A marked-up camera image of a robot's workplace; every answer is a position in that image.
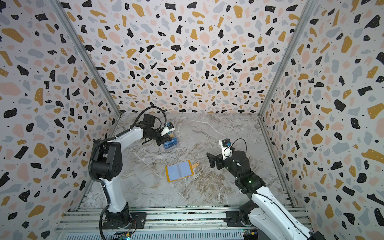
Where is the dark blue credit card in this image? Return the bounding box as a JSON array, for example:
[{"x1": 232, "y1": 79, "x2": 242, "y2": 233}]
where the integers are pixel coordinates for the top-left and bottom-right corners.
[{"x1": 163, "y1": 138, "x2": 178, "y2": 150}]

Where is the yellow card holder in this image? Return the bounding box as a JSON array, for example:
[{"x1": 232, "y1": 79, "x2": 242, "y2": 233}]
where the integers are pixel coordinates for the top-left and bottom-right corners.
[{"x1": 165, "y1": 160, "x2": 200, "y2": 183}]

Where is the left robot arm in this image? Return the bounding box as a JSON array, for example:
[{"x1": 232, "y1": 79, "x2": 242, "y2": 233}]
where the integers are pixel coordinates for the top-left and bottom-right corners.
[{"x1": 88, "y1": 114, "x2": 175, "y2": 227}]

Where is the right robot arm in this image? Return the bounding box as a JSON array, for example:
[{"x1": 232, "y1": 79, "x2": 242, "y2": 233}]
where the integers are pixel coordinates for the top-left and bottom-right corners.
[{"x1": 207, "y1": 151, "x2": 325, "y2": 240}]

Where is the white ventilation grille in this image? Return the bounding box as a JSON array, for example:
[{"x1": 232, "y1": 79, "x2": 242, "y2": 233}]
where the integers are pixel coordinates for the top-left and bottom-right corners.
[{"x1": 61, "y1": 230, "x2": 244, "y2": 240}]

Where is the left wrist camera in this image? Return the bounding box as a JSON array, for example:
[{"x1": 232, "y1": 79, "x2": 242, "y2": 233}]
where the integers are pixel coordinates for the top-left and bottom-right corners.
[{"x1": 161, "y1": 122, "x2": 175, "y2": 136}]

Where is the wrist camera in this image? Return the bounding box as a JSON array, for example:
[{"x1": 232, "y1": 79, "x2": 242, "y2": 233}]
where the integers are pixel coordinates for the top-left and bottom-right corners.
[
  {"x1": 161, "y1": 122, "x2": 175, "y2": 136},
  {"x1": 219, "y1": 139, "x2": 233, "y2": 160}
]

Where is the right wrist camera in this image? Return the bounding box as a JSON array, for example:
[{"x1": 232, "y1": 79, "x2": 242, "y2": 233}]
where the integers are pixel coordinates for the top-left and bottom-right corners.
[{"x1": 219, "y1": 139, "x2": 233, "y2": 160}]

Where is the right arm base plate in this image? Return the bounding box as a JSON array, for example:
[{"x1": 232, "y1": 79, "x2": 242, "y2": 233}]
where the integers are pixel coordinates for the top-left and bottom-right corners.
[{"x1": 224, "y1": 208, "x2": 267, "y2": 227}]

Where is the black corrugated cable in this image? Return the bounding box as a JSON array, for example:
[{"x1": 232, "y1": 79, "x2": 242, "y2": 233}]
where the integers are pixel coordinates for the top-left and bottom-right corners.
[{"x1": 88, "y1": 106, "x2": 168, "y2": 240}]

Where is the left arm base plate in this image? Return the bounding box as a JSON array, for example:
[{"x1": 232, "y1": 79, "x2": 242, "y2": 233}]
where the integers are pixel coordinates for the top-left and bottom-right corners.
[{"x1": 102, "y1": 211, "x2": 147, "y2": 231}]

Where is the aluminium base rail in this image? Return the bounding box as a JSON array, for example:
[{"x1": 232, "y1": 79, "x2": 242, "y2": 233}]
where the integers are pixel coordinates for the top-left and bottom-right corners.
[{"x1": 53, "y1": 206, "x2": 312, "y2": 240}]

